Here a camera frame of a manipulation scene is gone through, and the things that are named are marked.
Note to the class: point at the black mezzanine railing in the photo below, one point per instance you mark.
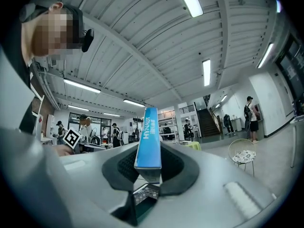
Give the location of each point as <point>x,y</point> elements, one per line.
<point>187,109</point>

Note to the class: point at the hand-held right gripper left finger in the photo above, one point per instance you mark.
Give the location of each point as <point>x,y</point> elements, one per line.
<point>90,186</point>

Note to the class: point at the large glass window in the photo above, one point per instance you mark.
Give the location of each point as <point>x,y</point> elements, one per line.
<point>97,123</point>

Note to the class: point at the white metal shelving rack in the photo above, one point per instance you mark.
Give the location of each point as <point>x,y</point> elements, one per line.
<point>166,127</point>

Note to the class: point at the person's black shirt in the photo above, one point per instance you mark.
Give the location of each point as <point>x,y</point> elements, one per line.
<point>26,117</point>

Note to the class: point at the yellow-green cloth covered table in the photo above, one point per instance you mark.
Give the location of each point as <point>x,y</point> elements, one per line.
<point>194,146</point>

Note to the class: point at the white pillar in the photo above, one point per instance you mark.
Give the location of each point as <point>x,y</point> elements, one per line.
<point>179,122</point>

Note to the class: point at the black head-worn camera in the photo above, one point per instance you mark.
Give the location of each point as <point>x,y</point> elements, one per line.
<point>87,40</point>

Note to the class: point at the person's left forearm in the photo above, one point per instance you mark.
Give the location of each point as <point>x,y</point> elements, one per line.
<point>63,150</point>

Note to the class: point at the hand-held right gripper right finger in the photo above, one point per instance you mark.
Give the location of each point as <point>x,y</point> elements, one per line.
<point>202,186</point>

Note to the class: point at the teal and black box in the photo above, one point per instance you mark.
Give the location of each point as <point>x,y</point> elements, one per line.
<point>145,211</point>

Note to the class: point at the dark staircase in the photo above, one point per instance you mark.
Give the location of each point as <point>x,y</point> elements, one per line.
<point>207,125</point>

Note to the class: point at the person's head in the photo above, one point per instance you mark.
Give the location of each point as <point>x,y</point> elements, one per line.
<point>52,37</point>

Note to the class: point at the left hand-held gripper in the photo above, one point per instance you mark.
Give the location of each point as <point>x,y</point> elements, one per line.
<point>72,138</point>

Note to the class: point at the ceiling light panel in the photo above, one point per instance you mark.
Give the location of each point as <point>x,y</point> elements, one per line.
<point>78,107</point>
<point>82,85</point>
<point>134,103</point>
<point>266,55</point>
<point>224,98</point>
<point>188,0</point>
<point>206,72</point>

